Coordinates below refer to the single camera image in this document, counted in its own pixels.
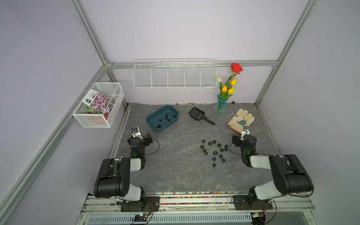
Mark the white wire wall shelf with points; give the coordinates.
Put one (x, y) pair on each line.
(175, 74)

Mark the metal base rail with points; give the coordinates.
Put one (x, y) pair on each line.
(201, 208)

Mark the white wire basket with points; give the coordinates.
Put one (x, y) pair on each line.
(94, 120)

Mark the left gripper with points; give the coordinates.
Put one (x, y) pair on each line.
(145, 139)

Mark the teal plastic storage box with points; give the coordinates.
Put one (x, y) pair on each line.
(153, 119)

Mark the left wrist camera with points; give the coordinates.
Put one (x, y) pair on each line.
(136, 132)

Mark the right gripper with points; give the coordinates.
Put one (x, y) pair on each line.
(237, 138)

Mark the black plastic scoop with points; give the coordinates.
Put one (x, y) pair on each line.
(198, 115)

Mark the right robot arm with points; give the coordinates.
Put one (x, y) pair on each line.
(289, 177)

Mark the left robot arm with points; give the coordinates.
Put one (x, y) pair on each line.
(113, 179)

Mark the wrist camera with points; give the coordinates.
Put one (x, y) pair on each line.
(245, 131)
(136, 132)

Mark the cream work glove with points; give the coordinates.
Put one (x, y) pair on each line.
(240, 120)

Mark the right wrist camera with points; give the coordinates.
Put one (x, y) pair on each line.
(245, 131)

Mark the red and yellow flowers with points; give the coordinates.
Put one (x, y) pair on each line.
(226, 88)

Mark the pink flower packet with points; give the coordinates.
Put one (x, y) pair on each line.
(96, 101)

